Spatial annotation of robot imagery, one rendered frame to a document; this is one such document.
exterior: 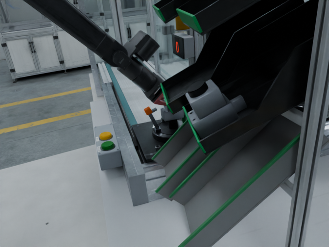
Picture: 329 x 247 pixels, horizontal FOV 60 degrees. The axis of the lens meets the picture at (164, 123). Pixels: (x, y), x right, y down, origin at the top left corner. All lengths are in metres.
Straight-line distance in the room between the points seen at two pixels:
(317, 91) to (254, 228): 0.46
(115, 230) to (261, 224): 0.36
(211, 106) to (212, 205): 0.21
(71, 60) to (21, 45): 0.91
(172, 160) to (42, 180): 0.49
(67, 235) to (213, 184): 0.41
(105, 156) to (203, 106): 0.54
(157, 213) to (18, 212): 0.40
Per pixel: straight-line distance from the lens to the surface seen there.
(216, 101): 0.40
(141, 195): 0.80
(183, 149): 0.69
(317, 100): 0.38
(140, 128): 0.97
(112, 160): 0.90
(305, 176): 0.43
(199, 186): 0.59
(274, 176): 0.45
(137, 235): 0.75
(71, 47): 6.05
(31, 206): 0.95
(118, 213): 0.81
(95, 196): 0.89
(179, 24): 1.02
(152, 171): 0.77
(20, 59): 6.07
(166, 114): 0.87
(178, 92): 0.59
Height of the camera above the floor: 1.40
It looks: 26 degrees down
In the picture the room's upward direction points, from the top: 6 degrees counter-clockwise
